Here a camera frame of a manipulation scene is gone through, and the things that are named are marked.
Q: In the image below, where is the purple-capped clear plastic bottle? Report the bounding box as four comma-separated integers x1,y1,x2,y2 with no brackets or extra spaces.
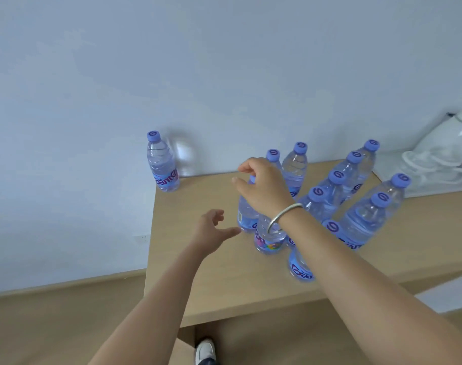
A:
146,130,180,193
237,175,261,233

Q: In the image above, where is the silver bangle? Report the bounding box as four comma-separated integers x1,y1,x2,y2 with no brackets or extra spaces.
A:
267,203,304,235

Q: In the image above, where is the person's right forearm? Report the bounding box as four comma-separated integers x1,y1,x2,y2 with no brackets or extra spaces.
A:
278,207,462,365

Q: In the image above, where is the person's left hand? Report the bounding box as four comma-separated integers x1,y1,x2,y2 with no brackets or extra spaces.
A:
191,209,242,257

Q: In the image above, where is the person's right hand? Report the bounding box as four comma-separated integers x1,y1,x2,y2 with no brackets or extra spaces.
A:
232,157,296,221

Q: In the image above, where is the person's left forearm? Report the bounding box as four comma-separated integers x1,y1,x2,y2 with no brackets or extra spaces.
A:
88,239,210,365

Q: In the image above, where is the white shoe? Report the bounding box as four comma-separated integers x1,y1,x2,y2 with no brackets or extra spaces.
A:
195,338,217,365

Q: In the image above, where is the group of water bottles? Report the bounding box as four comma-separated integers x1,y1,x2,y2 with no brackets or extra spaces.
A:
253,139,412,283

